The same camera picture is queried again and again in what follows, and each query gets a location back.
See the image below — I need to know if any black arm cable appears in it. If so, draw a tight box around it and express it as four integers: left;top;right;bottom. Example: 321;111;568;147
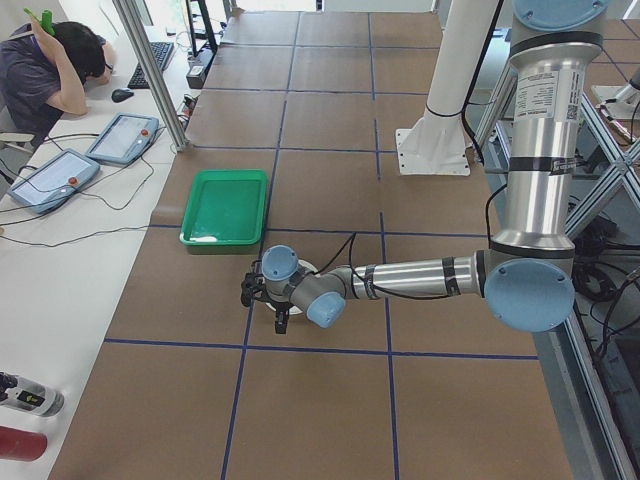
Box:
314;182;509;301

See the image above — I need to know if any blue teach pendant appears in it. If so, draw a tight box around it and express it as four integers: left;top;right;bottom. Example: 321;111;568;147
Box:
8;149;100;214
86;113;159;166

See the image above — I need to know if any far blue teach pendant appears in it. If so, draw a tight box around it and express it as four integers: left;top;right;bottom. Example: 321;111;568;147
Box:
86;113;159;166

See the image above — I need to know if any aluminium frame post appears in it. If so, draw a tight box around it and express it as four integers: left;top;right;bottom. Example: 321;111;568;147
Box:
113;0;189;152

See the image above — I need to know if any red bottle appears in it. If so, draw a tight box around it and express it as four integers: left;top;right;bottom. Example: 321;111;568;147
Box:
0;426;48;462

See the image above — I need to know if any black computer mouse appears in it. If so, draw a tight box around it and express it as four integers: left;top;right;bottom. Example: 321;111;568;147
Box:
111;88;135;103

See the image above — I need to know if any white camera pillar mount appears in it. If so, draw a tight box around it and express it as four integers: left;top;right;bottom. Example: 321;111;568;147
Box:
396;0;502;176

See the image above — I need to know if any seated person dark shirt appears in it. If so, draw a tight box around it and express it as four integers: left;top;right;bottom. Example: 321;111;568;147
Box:
1;17;116;147

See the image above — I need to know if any near blue teach pendant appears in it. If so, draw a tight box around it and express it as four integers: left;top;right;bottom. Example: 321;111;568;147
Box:
8;149;100;214

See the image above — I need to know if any green plastic tray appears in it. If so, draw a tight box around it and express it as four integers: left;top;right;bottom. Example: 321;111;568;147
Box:
179;169;268;253

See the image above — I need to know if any white round plate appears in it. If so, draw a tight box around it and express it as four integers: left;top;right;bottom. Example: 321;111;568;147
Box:
266;260;317;315

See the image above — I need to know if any black keyboard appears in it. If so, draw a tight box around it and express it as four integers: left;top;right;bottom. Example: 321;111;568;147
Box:
127;41;176;90

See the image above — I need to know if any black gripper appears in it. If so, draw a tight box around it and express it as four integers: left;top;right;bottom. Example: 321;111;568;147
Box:
272;300;293;335

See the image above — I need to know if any green phone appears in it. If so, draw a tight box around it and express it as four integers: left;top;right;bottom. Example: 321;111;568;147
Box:
23;8;55;36

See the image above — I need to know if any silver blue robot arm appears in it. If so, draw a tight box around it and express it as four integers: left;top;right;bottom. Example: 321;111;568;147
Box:
243;1;608;333

